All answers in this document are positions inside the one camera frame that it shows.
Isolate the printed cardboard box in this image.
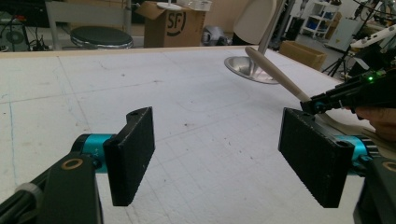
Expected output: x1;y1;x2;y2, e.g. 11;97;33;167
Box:
134;1;207;49

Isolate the white shelf unit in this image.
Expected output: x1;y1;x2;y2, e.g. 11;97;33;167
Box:
300;0;343;40

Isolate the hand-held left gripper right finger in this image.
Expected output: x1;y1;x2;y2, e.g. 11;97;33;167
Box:
277;106;357;209

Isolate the black round stool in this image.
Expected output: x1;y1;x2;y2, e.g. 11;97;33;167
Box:
69;25;134;50

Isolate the white cabinet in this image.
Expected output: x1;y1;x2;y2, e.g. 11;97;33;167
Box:
325;17;359;52

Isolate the cream rounded object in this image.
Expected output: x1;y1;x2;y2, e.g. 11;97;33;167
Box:
233;0;278;46

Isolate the white round lid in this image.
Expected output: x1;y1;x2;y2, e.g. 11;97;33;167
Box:
156;1;183;12

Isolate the grey rounded device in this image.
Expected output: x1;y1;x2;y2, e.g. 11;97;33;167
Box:
201;25;232;47

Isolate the metal utensil stand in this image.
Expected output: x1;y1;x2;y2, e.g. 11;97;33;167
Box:
223;0;289;86

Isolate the plain cardboard box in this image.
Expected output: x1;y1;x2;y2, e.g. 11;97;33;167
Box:
278;40;328;72

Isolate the beige spatula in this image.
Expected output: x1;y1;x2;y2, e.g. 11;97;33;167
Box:
244;46;396;161

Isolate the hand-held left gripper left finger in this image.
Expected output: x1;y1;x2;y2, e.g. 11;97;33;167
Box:
103;105;156;207

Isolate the white foam mat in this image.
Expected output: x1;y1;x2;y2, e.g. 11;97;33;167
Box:
0;46;375;224

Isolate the black tripod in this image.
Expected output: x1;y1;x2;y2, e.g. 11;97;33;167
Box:
321;46;353;78

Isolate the dark grey computer tower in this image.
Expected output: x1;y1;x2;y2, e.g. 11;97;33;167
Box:
0;20;29;52

